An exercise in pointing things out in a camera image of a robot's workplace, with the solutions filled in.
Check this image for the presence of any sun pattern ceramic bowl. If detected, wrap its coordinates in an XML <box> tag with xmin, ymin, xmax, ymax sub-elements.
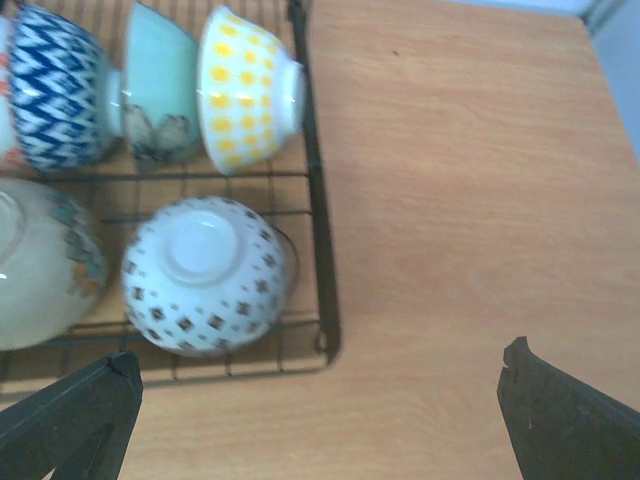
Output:
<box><xmin>196</xmin><ymin>5</ymin><xmax>307</xmax><ymax>175</ymax></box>

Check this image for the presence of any pink circle pattern bowl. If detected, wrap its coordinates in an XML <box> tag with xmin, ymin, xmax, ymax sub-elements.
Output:
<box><xmin>121</xmin><ymin>195</ymin><xmax>292</xmax><ymax>357</ymax></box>

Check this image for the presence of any white ceramic bowl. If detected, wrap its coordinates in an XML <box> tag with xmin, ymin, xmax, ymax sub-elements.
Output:
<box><xmin>1</xmin><ymin>178</ymin><xmax>108</xmax><ymax>351</ymax></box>

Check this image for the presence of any black wire dish rack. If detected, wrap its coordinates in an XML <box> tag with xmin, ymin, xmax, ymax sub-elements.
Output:
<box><xmin>0</xmin><ymin>0</ymin><xmax>343</xmax><ymax>396</ymax></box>

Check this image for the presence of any mint green ceramic bowl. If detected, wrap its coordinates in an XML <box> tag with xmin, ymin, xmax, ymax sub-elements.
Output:
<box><xmin>123</xmin><ymin>1</ymin><xmax>201</xmax><ymax>172</ymax></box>

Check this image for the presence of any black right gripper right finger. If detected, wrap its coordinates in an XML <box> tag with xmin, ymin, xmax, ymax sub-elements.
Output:
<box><xmin>497</xmin><ymin>336</ymin><xmax>639</xmax><ymax>479</ymax></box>

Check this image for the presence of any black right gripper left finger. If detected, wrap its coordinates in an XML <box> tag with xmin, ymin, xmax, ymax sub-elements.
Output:
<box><xmin>1</xmin><ymin>351</ymin><xmax>143</xmax><ymax>479</ymax></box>

